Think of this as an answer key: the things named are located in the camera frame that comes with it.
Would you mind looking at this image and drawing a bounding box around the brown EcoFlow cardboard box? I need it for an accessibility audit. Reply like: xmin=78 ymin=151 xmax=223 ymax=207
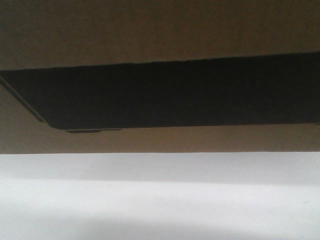
xmin=0 ymin=0 xmax=320 ymax=154

